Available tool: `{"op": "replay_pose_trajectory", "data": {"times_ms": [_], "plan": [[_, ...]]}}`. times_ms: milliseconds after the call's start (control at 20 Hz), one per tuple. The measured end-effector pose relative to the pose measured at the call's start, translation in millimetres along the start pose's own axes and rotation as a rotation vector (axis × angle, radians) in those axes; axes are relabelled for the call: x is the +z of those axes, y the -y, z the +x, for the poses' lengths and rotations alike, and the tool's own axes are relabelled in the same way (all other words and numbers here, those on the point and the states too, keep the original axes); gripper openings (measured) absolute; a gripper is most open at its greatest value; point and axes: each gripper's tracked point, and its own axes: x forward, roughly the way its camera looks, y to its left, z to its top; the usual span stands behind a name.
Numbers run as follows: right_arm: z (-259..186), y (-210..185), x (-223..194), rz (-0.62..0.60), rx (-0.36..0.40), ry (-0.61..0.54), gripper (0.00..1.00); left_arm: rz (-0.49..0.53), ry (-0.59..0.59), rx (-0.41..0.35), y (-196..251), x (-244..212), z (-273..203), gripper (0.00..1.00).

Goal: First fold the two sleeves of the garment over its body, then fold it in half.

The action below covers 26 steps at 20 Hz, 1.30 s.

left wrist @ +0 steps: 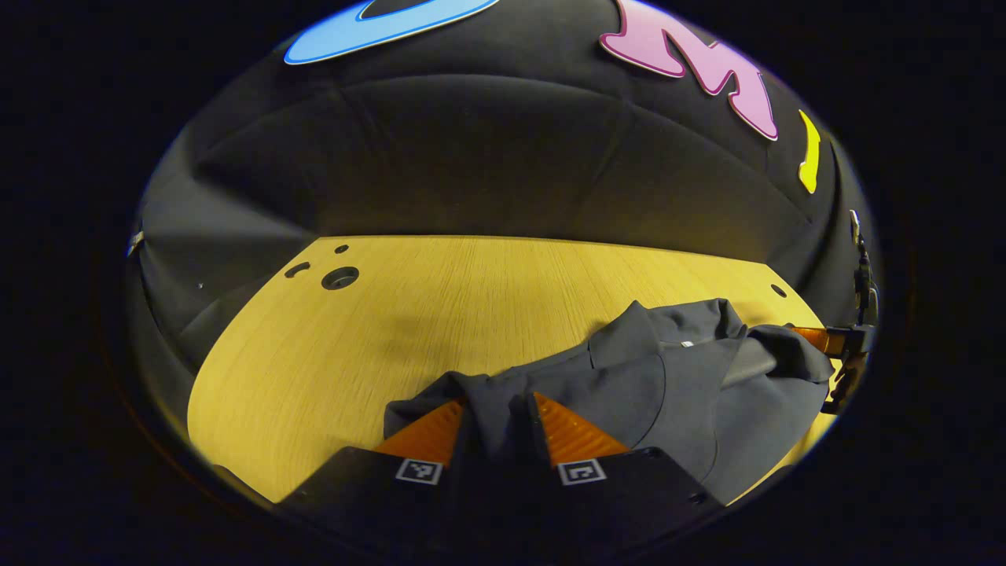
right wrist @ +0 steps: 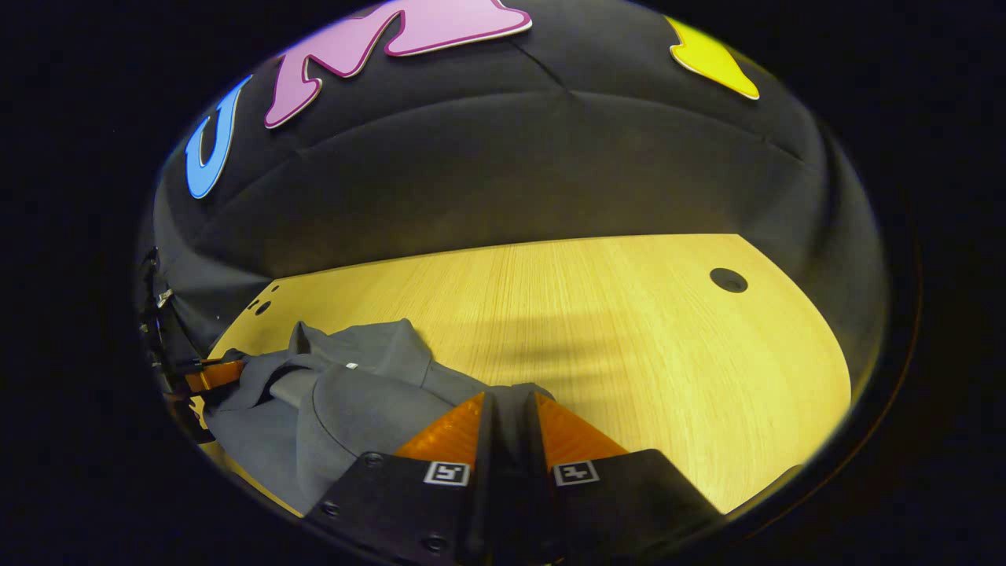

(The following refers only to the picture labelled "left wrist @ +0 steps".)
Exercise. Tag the grey collared shirt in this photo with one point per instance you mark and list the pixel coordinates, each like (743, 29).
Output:
(668, 393)

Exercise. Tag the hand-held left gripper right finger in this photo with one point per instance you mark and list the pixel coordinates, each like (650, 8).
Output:
(621, 503)

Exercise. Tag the black backdrop cloth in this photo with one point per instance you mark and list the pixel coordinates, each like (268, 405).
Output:
(471, 157)

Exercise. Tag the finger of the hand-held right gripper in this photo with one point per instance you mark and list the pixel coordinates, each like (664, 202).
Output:
(817, 339)

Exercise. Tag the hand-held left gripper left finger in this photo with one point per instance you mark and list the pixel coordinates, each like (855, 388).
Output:
(369, 495)

